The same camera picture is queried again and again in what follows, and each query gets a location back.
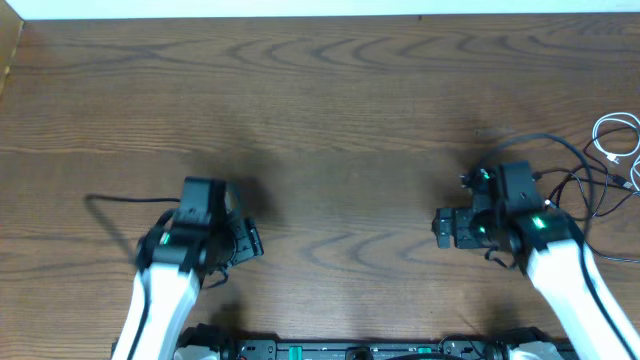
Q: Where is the black USB cable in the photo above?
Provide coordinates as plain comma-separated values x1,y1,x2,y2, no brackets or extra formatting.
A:
532,124,640,221
544,169,640,264

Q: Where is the white USB cable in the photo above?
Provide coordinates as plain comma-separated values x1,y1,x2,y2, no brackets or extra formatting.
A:
591,112,640,194

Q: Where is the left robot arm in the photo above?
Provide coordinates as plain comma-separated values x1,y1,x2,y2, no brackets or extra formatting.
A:
111,177,264,359

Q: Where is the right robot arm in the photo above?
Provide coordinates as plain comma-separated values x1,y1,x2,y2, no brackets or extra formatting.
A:
432,162,639,359

